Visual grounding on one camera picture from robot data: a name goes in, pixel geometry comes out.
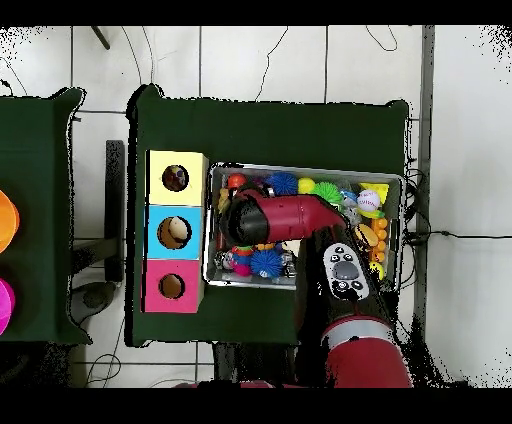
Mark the colourful patterned cloth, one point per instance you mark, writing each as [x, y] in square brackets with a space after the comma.
[175, 178]

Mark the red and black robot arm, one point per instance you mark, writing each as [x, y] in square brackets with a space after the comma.
[360, 360]

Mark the silver mesh bin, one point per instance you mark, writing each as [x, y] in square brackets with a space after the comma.
[248, 282]

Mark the wooden box with three holes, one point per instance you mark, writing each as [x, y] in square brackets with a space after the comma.
[188, 192]

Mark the brown plush croissant toy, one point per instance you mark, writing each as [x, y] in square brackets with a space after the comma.
[223, 198]

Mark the orange ball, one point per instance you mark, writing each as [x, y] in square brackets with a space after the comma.
[236, 180]

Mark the blue spiky rubber ball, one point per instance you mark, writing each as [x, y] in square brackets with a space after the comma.
[283, 183]
[267, 263]

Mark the yellow ball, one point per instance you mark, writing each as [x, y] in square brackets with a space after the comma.
[376, 270]
[306, 185]

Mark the green spiky rubber ball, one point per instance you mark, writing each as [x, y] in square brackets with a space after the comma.
[327, 191]

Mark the dark green table cloth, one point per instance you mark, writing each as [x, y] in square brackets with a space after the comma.
[272, 132]

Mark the round wooden burger toy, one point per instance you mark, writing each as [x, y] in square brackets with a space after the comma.
[366, 236]

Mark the white baseball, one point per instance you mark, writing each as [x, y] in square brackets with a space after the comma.
[368, 200]

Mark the green cloth side table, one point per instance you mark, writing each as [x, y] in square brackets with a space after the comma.
[40, 160]

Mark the black rod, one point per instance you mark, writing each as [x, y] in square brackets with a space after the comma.
[100, 38]

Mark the orange round object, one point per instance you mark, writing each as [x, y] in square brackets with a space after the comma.
[8, 222]

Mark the pink round object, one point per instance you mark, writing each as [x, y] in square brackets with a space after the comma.
[6, 306]

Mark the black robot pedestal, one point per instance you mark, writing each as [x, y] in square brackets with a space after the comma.
[256, 364]

